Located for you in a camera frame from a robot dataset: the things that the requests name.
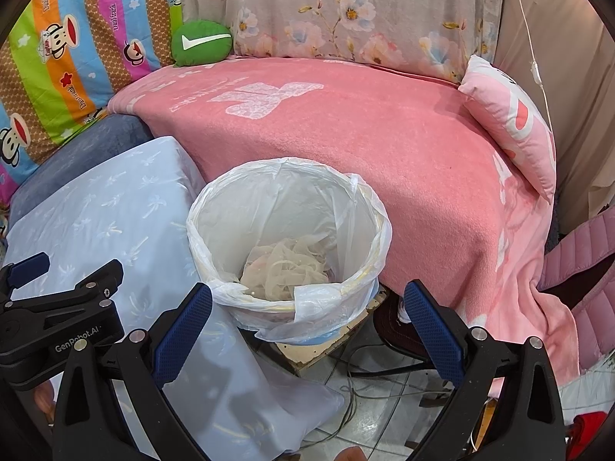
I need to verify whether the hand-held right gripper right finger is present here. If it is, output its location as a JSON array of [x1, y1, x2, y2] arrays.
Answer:
[[402, 279, 567, 461]]

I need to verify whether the light blue sheet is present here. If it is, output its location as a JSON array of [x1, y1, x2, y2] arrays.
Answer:
[[0, 137, 347, 461]]

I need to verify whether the person's left hand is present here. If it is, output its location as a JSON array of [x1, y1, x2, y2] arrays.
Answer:
[[30, 378, 57, 418]]

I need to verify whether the black floor cable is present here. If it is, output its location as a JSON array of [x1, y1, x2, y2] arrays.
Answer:
[[343, 346, 462, 381]]

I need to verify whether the bin with white plastic bag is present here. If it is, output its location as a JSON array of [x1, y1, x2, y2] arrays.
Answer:
[[186, 158, 392, 344]]

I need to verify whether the wooden board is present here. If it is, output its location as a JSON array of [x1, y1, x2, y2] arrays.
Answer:
[[276, 293, 387, 378]]

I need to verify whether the beige curtain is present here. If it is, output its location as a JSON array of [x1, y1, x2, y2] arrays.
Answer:
[[495, 0, 615, 236]]

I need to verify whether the pink quilted jacket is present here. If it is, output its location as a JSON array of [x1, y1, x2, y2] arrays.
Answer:
[[538, 206, 615, 366]]

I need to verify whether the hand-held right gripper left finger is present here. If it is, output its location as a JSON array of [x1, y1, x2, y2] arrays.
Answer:
[[52, 282, 213, 461]]

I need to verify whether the striped monkey print pillow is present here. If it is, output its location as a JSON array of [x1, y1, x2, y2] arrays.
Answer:
[[0, 0, 186, 205]]

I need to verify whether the black chair base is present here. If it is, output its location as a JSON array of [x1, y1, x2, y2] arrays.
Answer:
[[375, 290, 434, 362]]

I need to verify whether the pink printed pillow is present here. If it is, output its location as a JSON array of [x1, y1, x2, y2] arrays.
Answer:
[[459, 55, 557, 202]]

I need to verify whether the grey floral blanket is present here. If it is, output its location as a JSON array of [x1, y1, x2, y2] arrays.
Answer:
[[178, 0, 505, 85]]

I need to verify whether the green cushion with white tick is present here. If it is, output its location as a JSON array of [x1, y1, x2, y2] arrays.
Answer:
[[171, 20, 234, 67]]

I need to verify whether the blue-grey cushion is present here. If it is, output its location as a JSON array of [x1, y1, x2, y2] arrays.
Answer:
[[8, 114, 159, 222]]

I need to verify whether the pink blanket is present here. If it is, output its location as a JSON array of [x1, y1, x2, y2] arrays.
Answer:
[[106, 56, 580, 385]]

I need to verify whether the red cloth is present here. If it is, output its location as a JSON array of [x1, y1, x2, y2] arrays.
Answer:
[[564, 410, 609, 460]]

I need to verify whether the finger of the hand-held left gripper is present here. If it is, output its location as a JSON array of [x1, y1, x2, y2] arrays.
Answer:
[[0, 252, 52, 299], [13, 258, 126, 310]]

